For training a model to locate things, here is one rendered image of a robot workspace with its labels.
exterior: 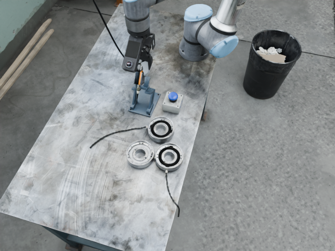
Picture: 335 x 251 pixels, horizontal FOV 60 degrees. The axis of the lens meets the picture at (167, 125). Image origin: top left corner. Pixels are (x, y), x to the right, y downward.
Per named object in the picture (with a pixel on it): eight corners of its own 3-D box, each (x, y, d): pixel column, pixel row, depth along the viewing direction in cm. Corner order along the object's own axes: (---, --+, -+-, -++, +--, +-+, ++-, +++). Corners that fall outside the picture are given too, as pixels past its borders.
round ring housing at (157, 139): (177, 125, 118) (177, 119, 115) (170, 147, 113) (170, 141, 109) (152, 119, 120) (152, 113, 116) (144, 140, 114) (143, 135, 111)
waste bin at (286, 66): (279, 107, 222) (301, 67, 186) (235, 97, 227) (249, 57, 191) (282, 75, 240) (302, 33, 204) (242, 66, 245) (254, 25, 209)
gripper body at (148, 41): (156, 47, 103) (155, 18, 93) (147, 63, 99) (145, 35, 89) (136, 42, 104) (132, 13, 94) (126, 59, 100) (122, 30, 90)
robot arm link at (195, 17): (198, 22, 138) (201, -4, 126) (216, 38, 132) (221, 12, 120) (177, 32, 134) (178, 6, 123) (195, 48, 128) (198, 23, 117)
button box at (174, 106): (178, 114, 121) (179, 107, 117) (162, 110, 122) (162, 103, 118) (183, 99, 125) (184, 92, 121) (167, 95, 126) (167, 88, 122)
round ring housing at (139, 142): (123, 167, 108) (122, 162, 105) (130, 143, 114) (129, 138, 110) (151, 172, 107) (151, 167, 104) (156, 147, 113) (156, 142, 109)
